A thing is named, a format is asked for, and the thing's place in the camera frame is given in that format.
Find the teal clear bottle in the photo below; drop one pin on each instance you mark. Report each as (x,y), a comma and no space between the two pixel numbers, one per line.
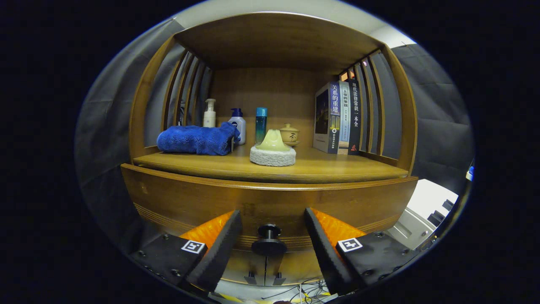
(261,124)

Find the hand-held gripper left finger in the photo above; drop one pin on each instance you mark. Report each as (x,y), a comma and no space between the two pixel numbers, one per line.
(219,257)

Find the white bottle with blue cap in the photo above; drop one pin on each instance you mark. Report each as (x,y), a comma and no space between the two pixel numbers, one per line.
(239,125)

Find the black round drawer knob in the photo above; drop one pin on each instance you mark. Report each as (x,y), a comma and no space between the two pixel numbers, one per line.
(268,244)

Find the black spine book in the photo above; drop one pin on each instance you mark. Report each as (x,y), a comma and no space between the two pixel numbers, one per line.
(355,114)

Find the wooden cabinet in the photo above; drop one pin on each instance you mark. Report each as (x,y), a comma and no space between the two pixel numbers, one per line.
(278,42)

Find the wooden countertop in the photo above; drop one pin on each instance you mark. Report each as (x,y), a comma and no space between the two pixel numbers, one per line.
(337,169)

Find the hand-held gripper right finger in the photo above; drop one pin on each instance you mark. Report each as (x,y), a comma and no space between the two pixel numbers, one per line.
(327,253)

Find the grey book with dark cover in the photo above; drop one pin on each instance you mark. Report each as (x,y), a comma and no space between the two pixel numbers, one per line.
(324,118)

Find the white pump bottle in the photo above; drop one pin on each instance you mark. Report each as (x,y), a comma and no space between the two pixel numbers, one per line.
(209,117)

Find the small black object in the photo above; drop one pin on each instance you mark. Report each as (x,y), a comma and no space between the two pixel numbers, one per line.
(448,204)
(436,218)

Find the yellow-green scrub brush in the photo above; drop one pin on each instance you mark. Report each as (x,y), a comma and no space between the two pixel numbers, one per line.
(273,153)

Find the white table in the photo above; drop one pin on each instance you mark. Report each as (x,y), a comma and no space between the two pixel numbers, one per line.
(426,196)

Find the wooden cabinet door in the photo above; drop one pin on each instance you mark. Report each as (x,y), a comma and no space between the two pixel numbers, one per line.
(291,266)
(249,266)

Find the beige lidded tea cup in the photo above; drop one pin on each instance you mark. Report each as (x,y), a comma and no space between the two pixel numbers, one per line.
(290,134)

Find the blue folded towel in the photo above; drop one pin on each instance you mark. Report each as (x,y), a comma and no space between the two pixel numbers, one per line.
(190,139)

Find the wooden drawer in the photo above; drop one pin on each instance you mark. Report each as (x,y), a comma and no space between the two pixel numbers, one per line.
(190,198)

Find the white spine book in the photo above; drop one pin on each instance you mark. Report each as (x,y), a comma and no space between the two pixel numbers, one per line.
(344,114)

